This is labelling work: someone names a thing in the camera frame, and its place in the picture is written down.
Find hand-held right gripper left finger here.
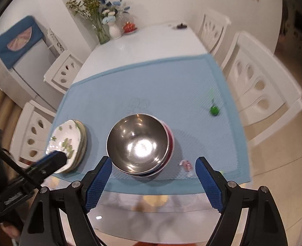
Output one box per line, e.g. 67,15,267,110
18,156,113,246

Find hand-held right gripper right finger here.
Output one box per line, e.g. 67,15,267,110
195,156,290,246

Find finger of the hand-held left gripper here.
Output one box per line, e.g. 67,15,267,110
25,151,68,182

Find stainless steel bowl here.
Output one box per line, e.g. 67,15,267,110
106,113,170,174

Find red steel bowl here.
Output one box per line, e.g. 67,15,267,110
141,123,175,176

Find person's left hand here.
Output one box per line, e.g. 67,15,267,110
0,224,22,239

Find white dining chair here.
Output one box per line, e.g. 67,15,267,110
193,8,231,57
219,31,302,146
43,50,85,94
10,100,57,170

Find small green toy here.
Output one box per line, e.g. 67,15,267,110
208,88,220,116

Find beige striped curtain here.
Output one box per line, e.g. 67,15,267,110
0,75,25,144

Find white refrigerator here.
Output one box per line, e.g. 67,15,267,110
0,15,58,113

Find light blue table mat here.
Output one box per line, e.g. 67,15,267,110
46,53,252,194

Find blue refrigerator cover cloth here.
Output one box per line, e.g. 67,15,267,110
0,15,45,69

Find white patterned hanging cloth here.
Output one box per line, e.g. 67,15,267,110
47,28,66,53

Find glass vase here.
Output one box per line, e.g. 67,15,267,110
92,18,111,44

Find white ribbed vase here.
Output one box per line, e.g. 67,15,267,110
109,23,122,40

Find red lidded cup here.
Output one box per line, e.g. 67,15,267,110
122,22,138,34

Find blue artificial flowers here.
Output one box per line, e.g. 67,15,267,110
98,0,131,25

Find green wildflower bouquet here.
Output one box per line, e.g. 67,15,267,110
66,0,103,28

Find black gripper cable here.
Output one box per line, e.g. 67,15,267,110
0,140,42,186

